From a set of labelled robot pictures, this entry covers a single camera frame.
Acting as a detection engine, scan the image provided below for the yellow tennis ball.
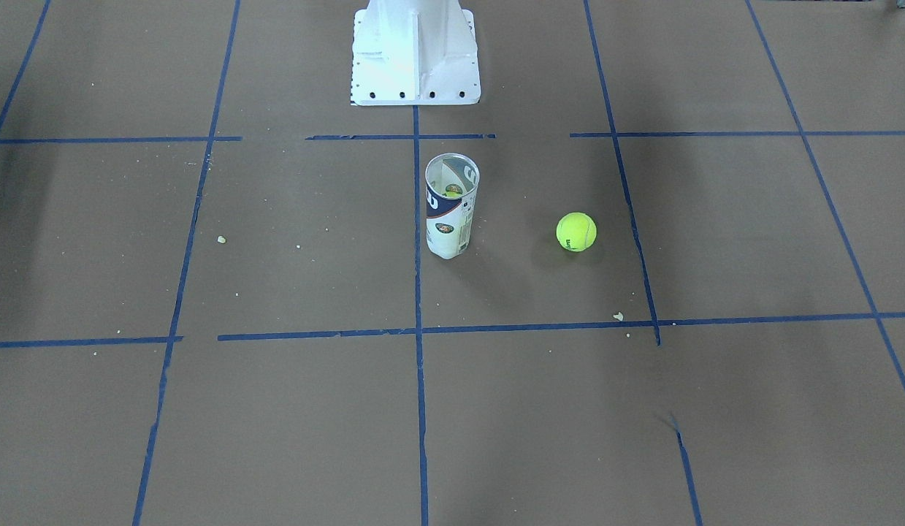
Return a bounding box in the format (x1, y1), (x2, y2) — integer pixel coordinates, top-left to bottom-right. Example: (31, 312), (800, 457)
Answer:
(555, 212), (597, 252)

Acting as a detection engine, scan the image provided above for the clear tennis ball can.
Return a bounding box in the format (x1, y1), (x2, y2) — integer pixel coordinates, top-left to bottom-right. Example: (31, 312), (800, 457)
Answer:
(424, 153), (480, 259)

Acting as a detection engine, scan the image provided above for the tennis ball inside can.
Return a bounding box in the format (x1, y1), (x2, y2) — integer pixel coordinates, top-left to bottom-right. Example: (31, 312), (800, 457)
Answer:
(441, 184), (465, 199)

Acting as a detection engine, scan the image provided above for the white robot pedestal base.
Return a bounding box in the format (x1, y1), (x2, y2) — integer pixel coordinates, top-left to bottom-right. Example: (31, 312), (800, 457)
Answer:
(350, 1), (481, 107)

